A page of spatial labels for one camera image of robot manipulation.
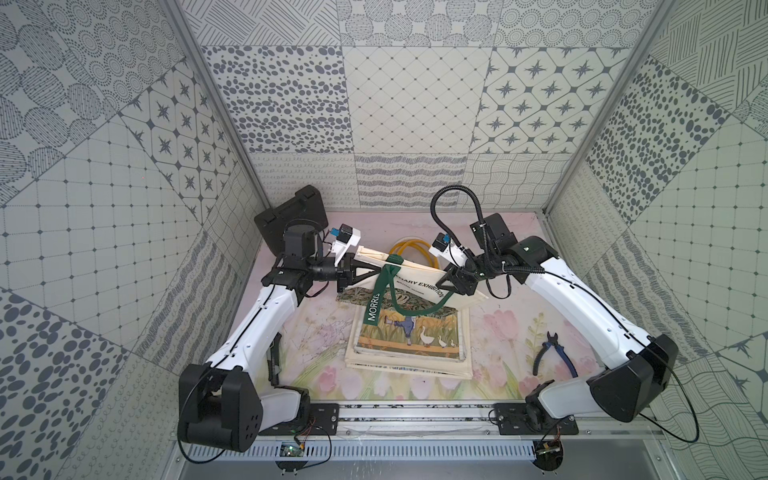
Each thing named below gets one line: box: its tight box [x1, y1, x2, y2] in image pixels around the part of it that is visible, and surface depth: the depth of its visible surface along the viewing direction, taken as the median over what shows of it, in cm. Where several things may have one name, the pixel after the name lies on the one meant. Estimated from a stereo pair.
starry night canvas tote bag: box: [344, 336, 473, 380], surface depth 84 cm
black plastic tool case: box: [254, 185, 329, 257], surface depth 100 cm
